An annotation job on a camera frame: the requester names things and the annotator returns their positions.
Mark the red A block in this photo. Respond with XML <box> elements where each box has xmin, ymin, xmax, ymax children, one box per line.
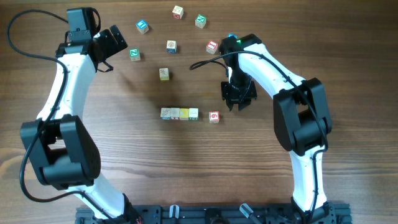
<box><xmin>188</xmin><ymin>108</ymin><xmax>199</xmax><ymax>120</ymax></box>

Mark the yellow top block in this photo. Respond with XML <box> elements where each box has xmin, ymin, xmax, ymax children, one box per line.
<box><xmin>179</xmin><ymin>108</ymin><xmax>189</xmax><ymax>120</ymax></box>

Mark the plain block red-blue side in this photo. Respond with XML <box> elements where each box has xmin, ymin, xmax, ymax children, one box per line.
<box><xmin>170</xmin><ymin>108</ymin><xmax>180</xmax><ymax>119</ymax></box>

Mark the plain block blue P side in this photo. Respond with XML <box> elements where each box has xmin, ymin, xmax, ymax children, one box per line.
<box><xmin>160</xmin><ymin>108</ymin><xmax>171</xmax><ymax>119</ymax></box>

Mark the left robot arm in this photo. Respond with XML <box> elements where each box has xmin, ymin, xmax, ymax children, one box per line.
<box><xmin>20</xmin><ymin>7</ymin><xmax>143</xmax><ymax>223</ymax></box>

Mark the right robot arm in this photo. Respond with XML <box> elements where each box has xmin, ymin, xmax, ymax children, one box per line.
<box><xmin>219</xmin><ymin>34</ymin><xmax>332</xmax><ymax>223</ymax></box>

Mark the green Z block left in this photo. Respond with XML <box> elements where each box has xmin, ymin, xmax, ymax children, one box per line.
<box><xmin>129</xmin><ymin>49</ymin><xmax>141</xmax><ymax>62</ymax></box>

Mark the green z block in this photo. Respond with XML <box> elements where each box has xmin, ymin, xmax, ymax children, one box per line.
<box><xmin>195</xmin><ymin>14</ymin><xmax>206</xmax><ymax>29</ymax></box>
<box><xmin>129</xmin><ymin>49</ymin><xmax>141</xmax><ymax>62</ymax></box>

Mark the blue 1 block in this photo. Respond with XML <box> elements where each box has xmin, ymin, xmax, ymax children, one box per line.
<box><xmin>136</xmin><ymin>19</ymin><xmax>149</xmax><ymax>34</ymax></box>

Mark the red I block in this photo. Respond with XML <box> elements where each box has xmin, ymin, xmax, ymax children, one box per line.
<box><xmin>206</xmin><ymin>40</ymin><xmax>218</xmax><ymax>55</ymax></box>

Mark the blue H block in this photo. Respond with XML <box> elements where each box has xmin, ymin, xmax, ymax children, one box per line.
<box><xmin>228</xmin><ymin>34</ymin><xmax>238</xmax><ymax>39</ymax></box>

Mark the plain block yellow side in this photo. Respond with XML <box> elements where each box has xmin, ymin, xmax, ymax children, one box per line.
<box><xmin>159</xmin><ymin>68</ymin><xmax>170</xmax><ymax>81</ymax></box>

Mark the green Z block upper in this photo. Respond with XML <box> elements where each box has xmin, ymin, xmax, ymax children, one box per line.
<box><xmin>195</xmin><ymin>14</ymin><xmax>206</xmax><ymax>29</ymax></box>

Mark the red-sided plain top block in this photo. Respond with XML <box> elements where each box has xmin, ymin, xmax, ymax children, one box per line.
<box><xmin>172</xmin><ymin>5</ymin><xmax>184</xmax><ymax>20</ymax></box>

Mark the right camera cable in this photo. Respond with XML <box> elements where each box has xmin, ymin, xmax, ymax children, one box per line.
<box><xmin>188</xmin><ymin>49</ymin><xmax>330</xmax><ymax>224</ymax></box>

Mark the camera cable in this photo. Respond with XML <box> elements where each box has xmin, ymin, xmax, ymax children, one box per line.
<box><xmin>6</xmin><ymin>9</ymin><xmax>109</xmax><ymax>224</ymax></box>
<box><xmin>188</xmin><ymin>49</ymin><xmax>330</xmax><ymax>224</ymax></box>

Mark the left camera cable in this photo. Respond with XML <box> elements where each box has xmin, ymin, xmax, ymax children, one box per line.
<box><xmin>6</xmin><ymin>9</ymin><xmax>109</xmax><ymax>224</ymax></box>

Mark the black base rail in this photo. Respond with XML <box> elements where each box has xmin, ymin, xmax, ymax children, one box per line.
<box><xmin>75</xmin><ymin>203</ymin><xmax>353</xmax><ymax>224</ymax></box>

